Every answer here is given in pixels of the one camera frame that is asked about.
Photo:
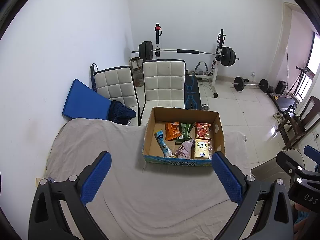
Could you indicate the short barbell with black plates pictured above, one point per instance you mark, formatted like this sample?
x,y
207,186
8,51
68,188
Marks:
x,y
250,85

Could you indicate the dark blue jacket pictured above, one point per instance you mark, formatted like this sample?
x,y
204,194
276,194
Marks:
x,y
122,112

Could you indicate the small beige scrap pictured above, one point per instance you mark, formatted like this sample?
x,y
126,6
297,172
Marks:
x,y
37,181

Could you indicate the stack of black weight plates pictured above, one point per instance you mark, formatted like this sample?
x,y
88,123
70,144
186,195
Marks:
x,y
270,88

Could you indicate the green snack packet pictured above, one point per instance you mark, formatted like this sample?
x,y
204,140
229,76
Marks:
x,y
185,132

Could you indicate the dark wooden chair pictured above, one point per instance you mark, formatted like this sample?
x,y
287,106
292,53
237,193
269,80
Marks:
x,y
297,127

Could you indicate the long blue snack packet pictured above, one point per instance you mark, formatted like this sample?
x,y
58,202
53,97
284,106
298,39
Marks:
x,y
162,142

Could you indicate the pair of white shoes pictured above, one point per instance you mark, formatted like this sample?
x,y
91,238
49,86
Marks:
x,y
278,116

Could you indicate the brown jar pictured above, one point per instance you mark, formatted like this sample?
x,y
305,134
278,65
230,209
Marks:
x,y
137,72

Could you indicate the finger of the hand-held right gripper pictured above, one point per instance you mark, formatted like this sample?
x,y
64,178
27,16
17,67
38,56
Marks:
x,y
312,152
285,158

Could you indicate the black rod with blue grip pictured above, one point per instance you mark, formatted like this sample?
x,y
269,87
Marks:
x,y
93,77

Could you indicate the orange snack packet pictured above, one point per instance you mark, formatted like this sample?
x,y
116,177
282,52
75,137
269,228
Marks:
x,y
172,131

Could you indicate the black speaker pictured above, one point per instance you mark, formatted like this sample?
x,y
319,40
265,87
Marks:
x,y
281,87

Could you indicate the yellow snack box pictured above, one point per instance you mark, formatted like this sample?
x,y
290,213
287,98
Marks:
x,y
202,150

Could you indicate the grey table cloth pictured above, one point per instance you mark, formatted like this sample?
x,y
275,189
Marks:
x,y
150,200

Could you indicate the white quilted chair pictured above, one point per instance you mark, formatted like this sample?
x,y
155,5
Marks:
x,y
162,82
115,85

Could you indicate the small metal dumbbell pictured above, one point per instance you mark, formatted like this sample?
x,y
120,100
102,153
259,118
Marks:
x,y
205,107

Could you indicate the person's right forearm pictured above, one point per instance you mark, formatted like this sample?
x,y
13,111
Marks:
x,y
298,207

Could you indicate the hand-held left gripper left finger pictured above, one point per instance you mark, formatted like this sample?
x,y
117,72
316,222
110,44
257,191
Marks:
x,y
96,177

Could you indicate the lavender cloth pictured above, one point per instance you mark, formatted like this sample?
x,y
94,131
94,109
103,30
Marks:
x,y
183,151

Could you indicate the red snack packet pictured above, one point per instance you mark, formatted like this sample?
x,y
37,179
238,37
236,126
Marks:
x,y
202,131

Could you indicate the black treadmill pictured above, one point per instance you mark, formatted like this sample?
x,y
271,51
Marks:
x,y
285,102

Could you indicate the cardboard box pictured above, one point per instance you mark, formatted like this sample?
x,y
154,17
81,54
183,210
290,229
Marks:
x,y
175,162

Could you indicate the long barbell with black plates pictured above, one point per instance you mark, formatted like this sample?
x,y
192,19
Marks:
x,y
187,51

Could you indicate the blue foam mat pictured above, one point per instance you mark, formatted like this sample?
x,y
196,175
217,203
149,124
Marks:
x,y
85,100

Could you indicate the white bench press rack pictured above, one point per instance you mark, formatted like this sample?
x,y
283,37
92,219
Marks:
x,y
216,80

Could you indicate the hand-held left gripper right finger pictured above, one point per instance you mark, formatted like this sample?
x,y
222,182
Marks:
x,y
227,178

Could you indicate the black weight bench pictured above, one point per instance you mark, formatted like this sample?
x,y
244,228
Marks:
x,y
192,92

